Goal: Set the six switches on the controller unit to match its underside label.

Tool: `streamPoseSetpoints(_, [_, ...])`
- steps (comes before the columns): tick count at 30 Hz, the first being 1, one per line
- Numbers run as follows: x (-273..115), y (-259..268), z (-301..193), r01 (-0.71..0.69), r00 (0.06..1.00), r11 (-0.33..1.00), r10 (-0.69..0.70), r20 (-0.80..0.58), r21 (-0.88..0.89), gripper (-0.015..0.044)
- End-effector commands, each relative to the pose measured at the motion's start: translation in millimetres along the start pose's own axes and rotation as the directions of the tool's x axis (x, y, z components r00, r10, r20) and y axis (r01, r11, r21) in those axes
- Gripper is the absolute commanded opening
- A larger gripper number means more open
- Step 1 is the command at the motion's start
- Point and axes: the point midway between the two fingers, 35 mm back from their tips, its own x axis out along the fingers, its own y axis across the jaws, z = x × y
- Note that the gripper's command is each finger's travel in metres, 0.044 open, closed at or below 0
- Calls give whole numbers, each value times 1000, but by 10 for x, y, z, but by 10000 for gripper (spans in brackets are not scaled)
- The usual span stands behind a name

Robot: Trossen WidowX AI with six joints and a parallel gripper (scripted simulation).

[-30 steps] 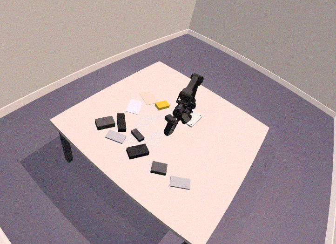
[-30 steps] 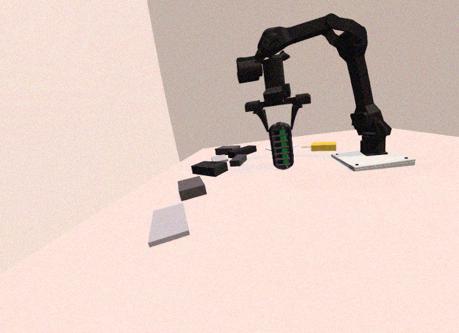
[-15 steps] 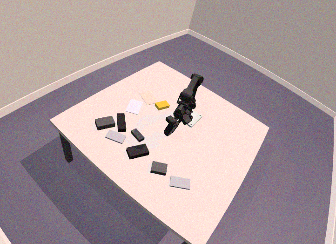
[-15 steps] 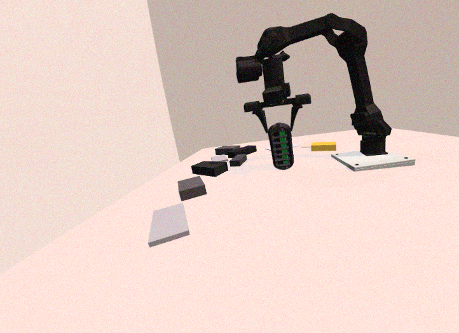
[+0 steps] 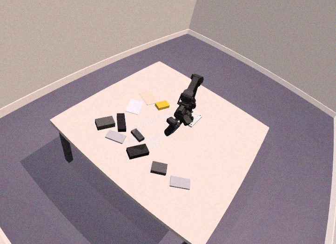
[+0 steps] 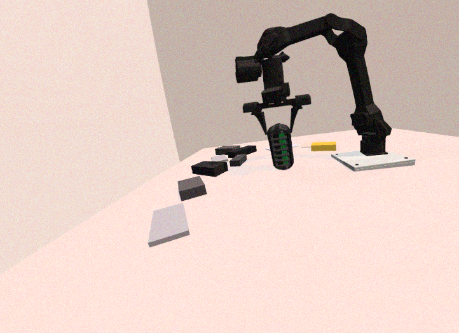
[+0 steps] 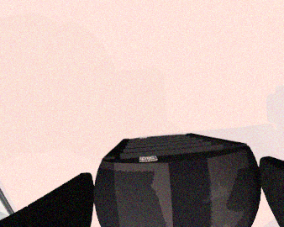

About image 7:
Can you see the dark grey switch controller unit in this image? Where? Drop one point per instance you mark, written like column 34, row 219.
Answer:
column 189, row 180

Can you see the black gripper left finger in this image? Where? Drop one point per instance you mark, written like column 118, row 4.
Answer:
column 69, row 205

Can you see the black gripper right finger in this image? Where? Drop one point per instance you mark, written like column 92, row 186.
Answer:
column 272, row 179

